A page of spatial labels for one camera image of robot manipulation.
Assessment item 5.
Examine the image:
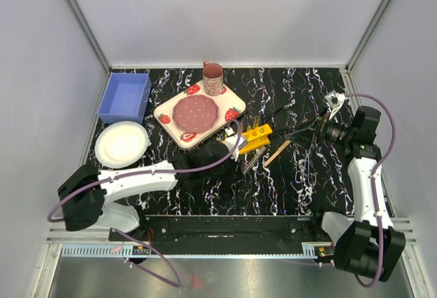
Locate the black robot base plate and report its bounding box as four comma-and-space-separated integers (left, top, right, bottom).
128, 216, 332, 252

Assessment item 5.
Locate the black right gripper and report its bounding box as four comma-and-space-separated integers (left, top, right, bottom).
285, 106, 356, 150

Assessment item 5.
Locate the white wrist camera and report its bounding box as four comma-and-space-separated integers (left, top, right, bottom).
222, 127, 247, 161
324, 90, 346, 120

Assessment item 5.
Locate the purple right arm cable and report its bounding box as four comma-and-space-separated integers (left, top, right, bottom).
283, 93, 397, 288

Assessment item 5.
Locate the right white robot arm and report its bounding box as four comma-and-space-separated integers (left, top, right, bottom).
287, 106, 406, 282

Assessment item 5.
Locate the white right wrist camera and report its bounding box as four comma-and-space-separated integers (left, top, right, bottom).
324, 90, 346, 120

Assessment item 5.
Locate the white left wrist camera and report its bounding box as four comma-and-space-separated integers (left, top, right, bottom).
222, 127, 247, 161

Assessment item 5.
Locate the pink polka dot plate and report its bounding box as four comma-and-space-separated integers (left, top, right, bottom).
171, 94, 219, 134

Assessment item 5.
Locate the pink patterned mug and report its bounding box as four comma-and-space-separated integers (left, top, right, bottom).
202, 60, 224, 96

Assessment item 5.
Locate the blue plastic bin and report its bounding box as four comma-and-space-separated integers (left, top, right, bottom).
98, 72, 152, 124

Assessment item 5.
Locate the white slotted cable duct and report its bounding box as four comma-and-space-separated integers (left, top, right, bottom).
61, 243, 316, 259

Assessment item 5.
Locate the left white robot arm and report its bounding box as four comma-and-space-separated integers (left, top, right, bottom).
54, 141, 239, 241

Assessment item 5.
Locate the yellow plastic test tube rack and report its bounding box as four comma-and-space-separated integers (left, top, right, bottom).
231, 124, 272, 155

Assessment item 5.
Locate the white paper plate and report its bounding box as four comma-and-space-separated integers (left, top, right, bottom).
94, 121, 150, 169

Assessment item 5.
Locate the white strawberry serving tray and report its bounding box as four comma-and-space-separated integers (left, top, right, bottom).
154, 80, 246, 150

